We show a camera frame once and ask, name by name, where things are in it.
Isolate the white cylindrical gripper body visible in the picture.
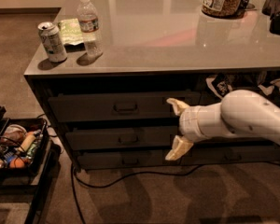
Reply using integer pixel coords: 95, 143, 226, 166
179, 104, 228, 143

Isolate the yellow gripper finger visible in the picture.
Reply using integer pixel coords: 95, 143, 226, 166
166, 98, 189, 116
165, 135, 193, 161

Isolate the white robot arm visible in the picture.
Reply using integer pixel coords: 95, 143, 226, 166
165, 90, 280, 161

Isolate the grey drawer cabinet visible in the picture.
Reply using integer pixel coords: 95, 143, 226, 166
24, 0, 280, 170

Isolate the black white chip bag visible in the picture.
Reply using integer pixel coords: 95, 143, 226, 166
206, 74, 232, 99

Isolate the large jar of nuts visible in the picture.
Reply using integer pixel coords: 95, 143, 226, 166
202, 0, 241, 18

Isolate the clear plastic water bottle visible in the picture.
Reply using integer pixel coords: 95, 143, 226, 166
77, 0, 103, 60

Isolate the green snack packet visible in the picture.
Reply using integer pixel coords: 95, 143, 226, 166
58, 19, 83, 46

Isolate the silver soda can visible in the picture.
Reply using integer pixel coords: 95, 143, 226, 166
37, 21, 67, 63

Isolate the black bin of items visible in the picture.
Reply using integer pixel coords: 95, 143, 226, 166
0, 118, 49, 176

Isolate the black floor cable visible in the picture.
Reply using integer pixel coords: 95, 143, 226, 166
70, 161, 206, 224

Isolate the black cart frame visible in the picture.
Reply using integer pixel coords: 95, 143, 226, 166
0, 106, 61, 224

